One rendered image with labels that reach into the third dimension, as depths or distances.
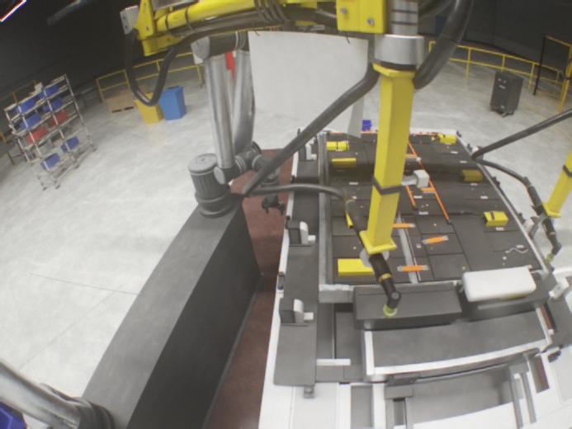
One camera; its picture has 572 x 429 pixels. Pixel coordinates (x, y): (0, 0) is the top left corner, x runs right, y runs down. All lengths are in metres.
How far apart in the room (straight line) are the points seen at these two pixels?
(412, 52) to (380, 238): 0.47
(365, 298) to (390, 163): 0.62
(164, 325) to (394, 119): 1.27
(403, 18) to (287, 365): 1.19
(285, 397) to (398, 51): 1.19
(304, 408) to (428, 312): 0.61
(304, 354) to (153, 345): 0.69
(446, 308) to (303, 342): 0.60
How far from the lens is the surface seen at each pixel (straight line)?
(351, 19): 0.56
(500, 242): 1.70
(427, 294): 1.18
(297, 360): 1.23
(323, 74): 0.66
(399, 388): 1.23
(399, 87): 0.56
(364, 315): 1.07
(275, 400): 1.23
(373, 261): 0.83
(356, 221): 0.93
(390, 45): 0.53
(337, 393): 1.22
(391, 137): 0.60
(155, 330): 1.44
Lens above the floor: 2.03
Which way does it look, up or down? 41 degrees down
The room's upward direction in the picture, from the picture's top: 7 degrees counter-clockwise
